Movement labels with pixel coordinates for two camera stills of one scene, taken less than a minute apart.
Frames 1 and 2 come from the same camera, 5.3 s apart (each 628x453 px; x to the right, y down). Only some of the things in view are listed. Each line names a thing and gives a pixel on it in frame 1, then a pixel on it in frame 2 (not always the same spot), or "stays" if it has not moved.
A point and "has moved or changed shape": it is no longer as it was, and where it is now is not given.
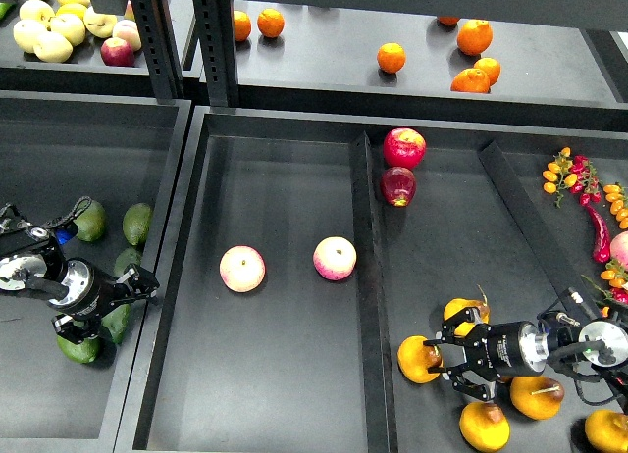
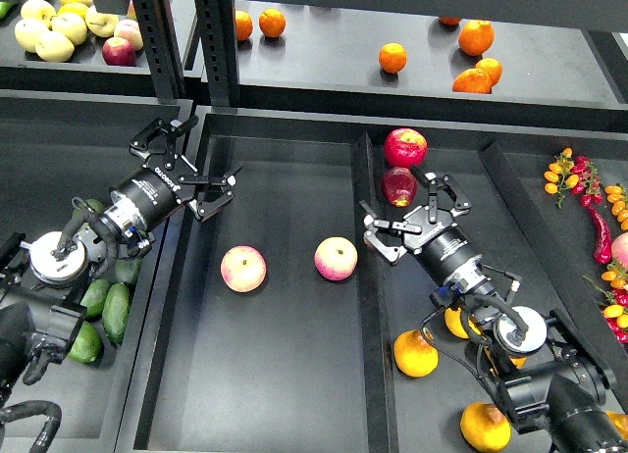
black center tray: x=311 y=253 stays
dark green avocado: x=116 y=321 stays
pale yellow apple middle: x=70 y=26 stays
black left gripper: x=90 y=294 -> x=156 y=190
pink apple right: x=335 y=258 stays
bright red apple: x=404 y=147 stays
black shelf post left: x=160 y=44 stays
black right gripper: x=504 y=350 -> x=441 y=244
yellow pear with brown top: x=415 y=358 has moved or changed shape
